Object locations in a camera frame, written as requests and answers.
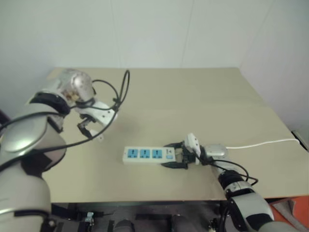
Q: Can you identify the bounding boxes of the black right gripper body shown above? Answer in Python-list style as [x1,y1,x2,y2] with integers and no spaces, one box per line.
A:
[177,144,197,170]

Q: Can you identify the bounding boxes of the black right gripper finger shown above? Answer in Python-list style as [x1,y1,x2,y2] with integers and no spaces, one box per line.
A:
[161,161,189,171]
[163,142,186,151]

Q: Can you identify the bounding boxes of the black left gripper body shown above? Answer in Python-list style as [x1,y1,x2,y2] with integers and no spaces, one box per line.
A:
[78,113,98,126]

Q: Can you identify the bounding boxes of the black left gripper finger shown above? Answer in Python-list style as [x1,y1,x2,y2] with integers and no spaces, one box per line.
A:
[77,121,95,140]

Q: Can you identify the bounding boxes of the white power strip blue sockets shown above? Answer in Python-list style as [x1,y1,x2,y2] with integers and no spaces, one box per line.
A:
[122,145,178,166]

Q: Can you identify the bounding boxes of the dark rounded shape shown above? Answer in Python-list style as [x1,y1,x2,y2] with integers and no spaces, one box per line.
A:
[113,218,136,232]

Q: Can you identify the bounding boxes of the small metal clamp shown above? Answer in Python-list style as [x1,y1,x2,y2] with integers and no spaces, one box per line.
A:
[84,212,95,227]

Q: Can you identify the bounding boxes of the grey cloth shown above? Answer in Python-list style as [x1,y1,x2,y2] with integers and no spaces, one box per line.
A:
[270,198,303,227]

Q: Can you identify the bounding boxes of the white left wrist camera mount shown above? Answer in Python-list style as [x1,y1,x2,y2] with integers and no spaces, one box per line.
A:
[74,99,119,128]

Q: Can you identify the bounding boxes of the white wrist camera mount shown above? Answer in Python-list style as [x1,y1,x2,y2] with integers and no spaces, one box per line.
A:
[184,132,206,165]
[74,99,119,128]

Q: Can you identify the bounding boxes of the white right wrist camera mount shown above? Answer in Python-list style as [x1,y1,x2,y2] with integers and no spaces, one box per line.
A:
[184,132,206,165]

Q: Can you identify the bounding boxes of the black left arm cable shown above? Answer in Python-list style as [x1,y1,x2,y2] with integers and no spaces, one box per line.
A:
[0,69,130,171]

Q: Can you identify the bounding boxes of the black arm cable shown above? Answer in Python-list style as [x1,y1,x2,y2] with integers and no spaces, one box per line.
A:
[0,69,130,171]
[194,152,259,232]

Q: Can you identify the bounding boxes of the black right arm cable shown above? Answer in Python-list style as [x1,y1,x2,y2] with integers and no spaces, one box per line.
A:
[194,152,259,232]

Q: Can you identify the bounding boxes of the white power strip cable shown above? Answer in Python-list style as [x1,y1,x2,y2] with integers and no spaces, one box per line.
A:
[225,138,300,149]

